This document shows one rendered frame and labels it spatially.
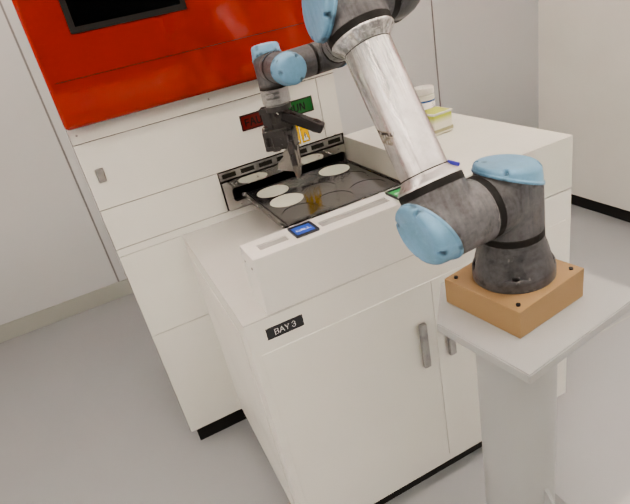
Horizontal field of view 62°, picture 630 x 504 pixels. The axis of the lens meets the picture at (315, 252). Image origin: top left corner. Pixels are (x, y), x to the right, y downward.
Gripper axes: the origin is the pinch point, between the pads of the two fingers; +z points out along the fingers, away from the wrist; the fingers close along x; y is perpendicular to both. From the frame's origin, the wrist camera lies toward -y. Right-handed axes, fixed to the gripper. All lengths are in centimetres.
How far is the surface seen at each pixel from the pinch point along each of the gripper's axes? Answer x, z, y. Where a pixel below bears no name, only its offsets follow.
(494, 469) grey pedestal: 54, 58, -41
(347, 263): 35.7, 10.6, -14.2
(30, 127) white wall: -106, -9, 156
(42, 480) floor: 21, 97, 117
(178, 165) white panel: -5.6, -6.2, 37.3
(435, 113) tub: -18.8, -6.0, -39.4
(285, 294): 44.2, 11.9, -0.8
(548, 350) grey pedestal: 65, 15, -50
